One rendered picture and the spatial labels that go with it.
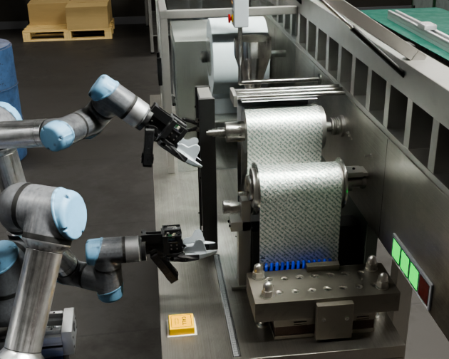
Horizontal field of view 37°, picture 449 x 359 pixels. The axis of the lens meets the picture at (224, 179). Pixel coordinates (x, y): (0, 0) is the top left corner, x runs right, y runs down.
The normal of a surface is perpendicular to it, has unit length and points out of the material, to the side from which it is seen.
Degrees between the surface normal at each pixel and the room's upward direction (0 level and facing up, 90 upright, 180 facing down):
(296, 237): 90
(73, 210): 84
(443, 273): 90
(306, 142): 92
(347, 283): 0
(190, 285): 0
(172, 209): 0
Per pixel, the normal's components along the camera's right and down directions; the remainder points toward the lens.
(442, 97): -0.99, 0.06
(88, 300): -0.01, -0.91
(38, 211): -0.32, -0.18
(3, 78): 0.87, 0.18
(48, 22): 0.14, 0.40
